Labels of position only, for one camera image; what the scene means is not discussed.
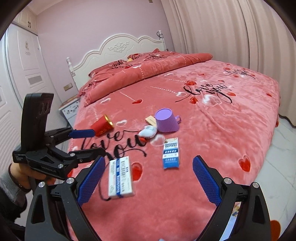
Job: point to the beige flat box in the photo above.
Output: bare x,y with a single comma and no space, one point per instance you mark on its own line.
151,120

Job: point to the person's left hand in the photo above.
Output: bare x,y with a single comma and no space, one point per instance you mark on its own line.
21,174

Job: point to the white small sock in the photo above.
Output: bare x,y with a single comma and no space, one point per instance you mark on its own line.
148,132

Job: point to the purple ribbed cup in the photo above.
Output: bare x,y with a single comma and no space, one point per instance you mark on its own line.
166,121

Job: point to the beige pleated curtain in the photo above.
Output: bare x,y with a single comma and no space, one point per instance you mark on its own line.
258,35

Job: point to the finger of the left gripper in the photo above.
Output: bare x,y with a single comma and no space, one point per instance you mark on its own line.
82,133
88,155

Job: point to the wall socket plate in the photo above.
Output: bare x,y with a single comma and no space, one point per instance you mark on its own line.
68,86

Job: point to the large white blue medicine box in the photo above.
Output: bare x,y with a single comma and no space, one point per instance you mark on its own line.
120,178

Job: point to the red paper cup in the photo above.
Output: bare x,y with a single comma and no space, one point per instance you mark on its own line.
102,126

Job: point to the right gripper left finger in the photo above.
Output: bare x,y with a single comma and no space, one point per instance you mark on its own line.
55,209

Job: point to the black left tracking box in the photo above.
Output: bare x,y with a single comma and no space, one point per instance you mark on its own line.
36,107

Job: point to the white carved headboard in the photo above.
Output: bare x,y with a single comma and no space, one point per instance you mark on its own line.
115,47

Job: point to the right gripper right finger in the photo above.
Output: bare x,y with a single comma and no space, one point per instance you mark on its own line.
252,222

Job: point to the orange trash bin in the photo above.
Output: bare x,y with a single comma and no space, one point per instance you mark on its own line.
275,230

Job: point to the small blue white medicine box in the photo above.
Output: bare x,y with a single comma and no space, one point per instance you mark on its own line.
171,157

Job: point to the white wardrobe door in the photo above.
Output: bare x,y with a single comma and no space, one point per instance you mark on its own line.
23,71

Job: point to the folded red quilt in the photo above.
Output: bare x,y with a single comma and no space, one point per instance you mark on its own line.
119,74

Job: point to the pink heart bed blanket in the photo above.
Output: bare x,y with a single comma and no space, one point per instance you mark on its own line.
224,113

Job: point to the grey sleeve forearm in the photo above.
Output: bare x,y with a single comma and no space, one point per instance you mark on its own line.
13,198

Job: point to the white nightstand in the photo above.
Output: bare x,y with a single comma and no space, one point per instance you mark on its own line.
69,109

